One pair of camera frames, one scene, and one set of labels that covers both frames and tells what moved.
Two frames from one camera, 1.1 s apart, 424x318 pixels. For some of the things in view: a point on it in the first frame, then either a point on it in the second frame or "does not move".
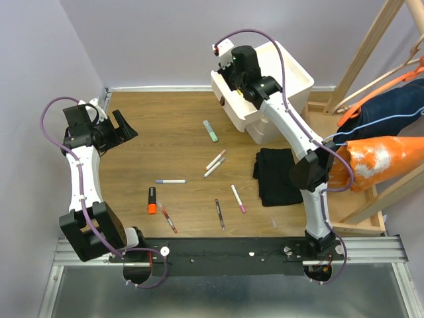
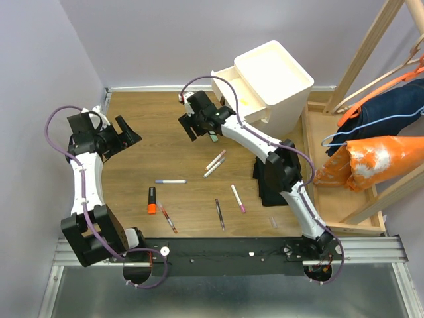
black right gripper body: [233, 81] → [199, 127]
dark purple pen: [220, 214] does not move
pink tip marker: [238, 198] does not move
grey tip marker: [214, 167] does not move
